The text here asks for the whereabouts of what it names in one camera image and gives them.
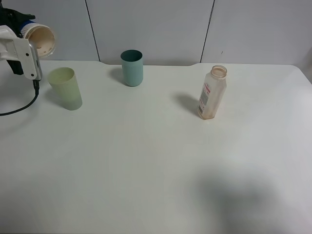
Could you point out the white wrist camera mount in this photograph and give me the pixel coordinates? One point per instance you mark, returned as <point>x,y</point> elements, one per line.
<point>20,54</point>

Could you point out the glass cup with blue sleeve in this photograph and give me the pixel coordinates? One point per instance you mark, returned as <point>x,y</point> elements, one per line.
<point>41,35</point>

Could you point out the teal plastic cup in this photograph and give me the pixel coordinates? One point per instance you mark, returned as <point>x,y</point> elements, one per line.
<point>132,67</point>

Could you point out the pale green plastic cup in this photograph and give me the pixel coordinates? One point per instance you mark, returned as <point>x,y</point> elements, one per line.
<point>64,83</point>

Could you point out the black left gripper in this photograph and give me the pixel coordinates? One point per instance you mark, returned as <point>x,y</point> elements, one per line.
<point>15,21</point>

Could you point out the clear plastic drink bottle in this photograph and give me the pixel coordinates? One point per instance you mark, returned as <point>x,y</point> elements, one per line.
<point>212,92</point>

